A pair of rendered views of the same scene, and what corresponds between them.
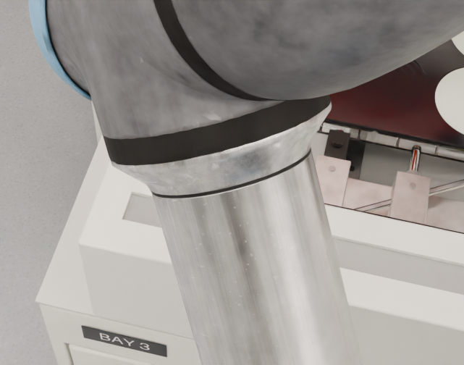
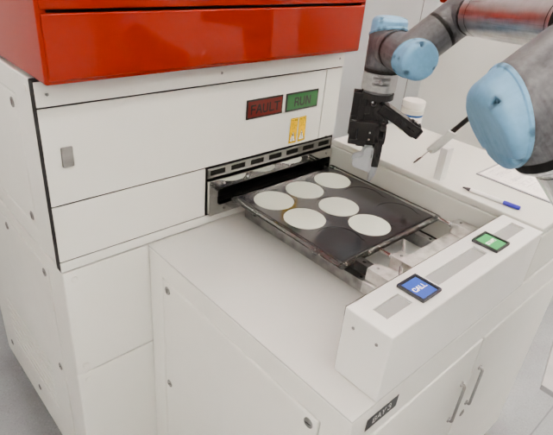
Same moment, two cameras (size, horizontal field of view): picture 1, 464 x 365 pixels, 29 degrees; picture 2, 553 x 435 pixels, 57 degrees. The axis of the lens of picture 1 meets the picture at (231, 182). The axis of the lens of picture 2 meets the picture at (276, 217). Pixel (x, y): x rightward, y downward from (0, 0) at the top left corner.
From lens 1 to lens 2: 0.77 m
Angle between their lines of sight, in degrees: 47
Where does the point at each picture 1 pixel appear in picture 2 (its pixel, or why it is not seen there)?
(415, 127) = (369, 242)
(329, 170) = (379, 268)
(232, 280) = not seen: outside the picture
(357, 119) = (354, 252)
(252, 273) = not seen: outside the picture
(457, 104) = (366, 230)
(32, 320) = not seen: outside the picture
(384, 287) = (468, 271)
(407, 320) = (484, 275)
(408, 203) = (409, 260)
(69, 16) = (552, 107)
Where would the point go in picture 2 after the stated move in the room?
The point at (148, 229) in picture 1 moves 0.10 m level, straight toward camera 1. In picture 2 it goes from (399, 314) to (462, 337)
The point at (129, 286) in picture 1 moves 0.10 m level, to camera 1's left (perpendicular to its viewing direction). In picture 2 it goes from (401, 355) to (373, 392)
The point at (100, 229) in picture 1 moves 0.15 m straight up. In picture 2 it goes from (389, 328) to (410, 246)
